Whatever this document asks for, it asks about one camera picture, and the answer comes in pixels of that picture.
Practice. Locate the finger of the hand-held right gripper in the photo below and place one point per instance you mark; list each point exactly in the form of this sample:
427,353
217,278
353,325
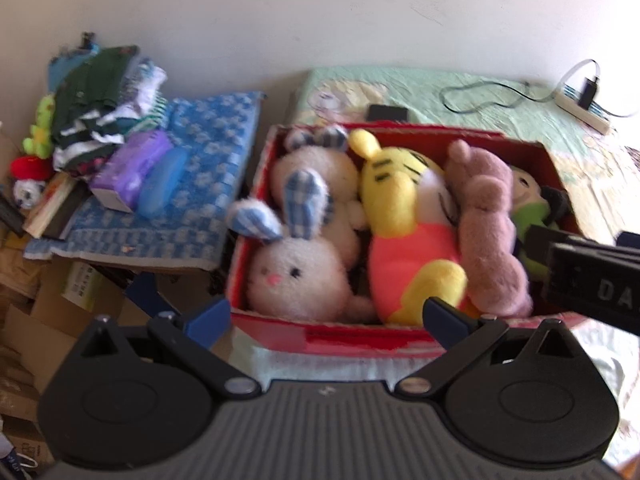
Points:
537,245

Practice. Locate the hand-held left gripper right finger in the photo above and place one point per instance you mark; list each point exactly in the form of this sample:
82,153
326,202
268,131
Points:
445,322

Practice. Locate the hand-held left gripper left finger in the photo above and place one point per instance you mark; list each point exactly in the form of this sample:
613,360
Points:
210,322

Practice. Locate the green bean plush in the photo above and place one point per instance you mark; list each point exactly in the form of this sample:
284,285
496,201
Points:
530,210

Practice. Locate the pink bear plush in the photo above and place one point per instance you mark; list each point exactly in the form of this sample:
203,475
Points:
485,230

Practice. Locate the white bunny plush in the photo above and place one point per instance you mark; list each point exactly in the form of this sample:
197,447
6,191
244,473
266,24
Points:
300,270

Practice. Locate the red cardboard box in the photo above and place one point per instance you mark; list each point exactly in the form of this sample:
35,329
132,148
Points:
325,332

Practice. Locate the yellow tiger plush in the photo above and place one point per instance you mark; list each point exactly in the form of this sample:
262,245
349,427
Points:
400,210

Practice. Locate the cartoon bed sheet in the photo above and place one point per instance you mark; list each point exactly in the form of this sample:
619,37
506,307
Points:
590,170

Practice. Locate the white power strip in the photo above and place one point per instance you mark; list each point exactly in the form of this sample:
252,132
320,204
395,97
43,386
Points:
580,110

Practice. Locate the blue glasses case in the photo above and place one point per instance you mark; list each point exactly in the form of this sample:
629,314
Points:
160,185

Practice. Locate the brown cardboard box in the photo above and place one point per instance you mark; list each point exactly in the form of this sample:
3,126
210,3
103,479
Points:
50,300

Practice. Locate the black charger adapter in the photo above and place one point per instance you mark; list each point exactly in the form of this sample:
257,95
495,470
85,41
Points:
587,91

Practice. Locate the blue flower towel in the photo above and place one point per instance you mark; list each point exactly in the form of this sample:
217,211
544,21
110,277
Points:
210,160

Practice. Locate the purple tissue pack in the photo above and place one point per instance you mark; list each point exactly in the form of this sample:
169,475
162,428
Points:
130,165

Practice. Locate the stack of books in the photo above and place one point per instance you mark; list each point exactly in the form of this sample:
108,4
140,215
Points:
55,210

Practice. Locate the black phone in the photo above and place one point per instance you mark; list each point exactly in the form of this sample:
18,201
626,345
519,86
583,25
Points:
387,112

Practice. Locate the black white plush toy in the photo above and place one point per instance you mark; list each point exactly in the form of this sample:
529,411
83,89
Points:
27,194

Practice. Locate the red plush toy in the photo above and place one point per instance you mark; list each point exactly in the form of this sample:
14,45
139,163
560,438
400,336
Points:
30,167

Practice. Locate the green plush toy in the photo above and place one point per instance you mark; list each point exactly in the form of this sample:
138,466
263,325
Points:
40,130

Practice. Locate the pile of folded clothes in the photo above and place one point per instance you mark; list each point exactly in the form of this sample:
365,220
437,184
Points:
95,90

